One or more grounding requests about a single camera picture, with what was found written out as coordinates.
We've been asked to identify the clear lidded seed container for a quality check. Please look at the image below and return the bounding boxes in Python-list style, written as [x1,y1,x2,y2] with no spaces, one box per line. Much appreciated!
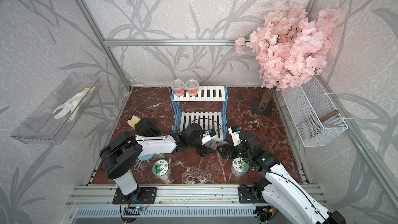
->
[185,79,199,97]

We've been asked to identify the clear container red seed packet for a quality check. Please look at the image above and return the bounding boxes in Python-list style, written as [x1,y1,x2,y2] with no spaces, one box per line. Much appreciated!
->
[171,79,185,97]

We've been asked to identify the clear plastic seed container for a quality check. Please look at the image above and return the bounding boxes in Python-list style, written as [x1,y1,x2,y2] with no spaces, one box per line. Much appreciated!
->
[205,140,217,150]

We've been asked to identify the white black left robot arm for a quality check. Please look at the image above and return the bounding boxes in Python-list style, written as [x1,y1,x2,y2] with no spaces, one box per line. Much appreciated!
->
[99,123,217,201]

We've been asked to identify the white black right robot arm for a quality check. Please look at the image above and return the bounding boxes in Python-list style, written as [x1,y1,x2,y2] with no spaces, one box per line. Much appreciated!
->
[218,125,346,224]

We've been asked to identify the blue and white wooden shelf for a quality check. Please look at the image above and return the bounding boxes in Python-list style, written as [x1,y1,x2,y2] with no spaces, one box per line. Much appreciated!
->
[171,85,228,142]

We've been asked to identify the flower label jar right front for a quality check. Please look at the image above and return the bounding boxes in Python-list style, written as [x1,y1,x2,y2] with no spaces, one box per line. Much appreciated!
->
[231,158,249,178]

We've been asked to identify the black and yellow work glove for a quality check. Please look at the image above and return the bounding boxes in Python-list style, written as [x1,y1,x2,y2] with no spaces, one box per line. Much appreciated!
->
[127,115,160,136]

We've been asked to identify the green tree label jar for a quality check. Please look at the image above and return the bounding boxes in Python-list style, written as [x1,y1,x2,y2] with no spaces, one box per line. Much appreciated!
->
[152,159,172,180]

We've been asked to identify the pink blossom artificial tree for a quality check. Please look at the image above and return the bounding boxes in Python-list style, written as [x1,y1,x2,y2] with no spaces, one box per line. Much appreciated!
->
[235,1,343,112]

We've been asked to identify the white glove in tray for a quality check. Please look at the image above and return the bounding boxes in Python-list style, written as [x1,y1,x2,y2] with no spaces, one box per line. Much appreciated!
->
[52,86,96,122]

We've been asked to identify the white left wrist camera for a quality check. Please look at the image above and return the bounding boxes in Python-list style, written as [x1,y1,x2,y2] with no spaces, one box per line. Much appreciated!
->
[201,129,217,145]

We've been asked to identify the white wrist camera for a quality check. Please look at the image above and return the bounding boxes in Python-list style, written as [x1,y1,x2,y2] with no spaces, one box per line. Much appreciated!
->
[201,129,217,145]
[228,125,241,147]

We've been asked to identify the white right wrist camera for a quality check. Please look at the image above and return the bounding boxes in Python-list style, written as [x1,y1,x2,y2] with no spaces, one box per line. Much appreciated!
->
[228,125,241,147]

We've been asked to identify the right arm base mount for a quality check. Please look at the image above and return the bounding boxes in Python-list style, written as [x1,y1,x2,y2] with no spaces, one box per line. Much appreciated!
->
[238,185,267,204]

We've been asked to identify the aluminium front rail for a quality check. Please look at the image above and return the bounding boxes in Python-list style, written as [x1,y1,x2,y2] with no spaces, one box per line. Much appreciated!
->
[65,183,327,207]

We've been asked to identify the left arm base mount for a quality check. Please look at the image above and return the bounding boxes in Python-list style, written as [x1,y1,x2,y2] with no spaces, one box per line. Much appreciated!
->
[112,187,157,205]

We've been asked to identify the white wire mesh basket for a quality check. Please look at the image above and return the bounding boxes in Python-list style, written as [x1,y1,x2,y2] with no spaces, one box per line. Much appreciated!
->
[282,78,348,147]

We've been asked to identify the wooden handled brush in basket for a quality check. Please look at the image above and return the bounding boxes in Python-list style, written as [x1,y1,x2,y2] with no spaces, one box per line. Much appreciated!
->
[319,110,339,123]

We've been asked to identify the clear acrylic wall tray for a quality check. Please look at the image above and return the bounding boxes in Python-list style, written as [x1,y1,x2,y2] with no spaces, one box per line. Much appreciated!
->
[10,73,102,145]

